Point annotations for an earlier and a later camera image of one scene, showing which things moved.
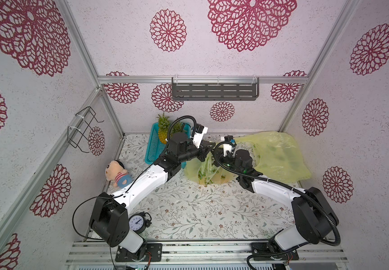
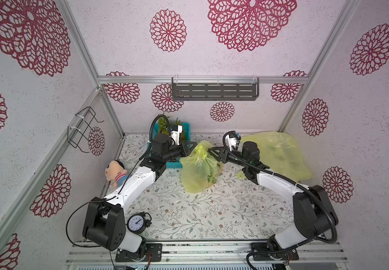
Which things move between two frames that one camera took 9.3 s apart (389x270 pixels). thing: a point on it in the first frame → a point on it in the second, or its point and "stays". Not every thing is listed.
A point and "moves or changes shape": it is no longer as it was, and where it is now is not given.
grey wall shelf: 215,89 stays
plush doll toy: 116,172 stays
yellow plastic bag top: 207,172 moves or changes shape
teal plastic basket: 154,148 stays
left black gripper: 203,149 → 185,151
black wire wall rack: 79,137 stays
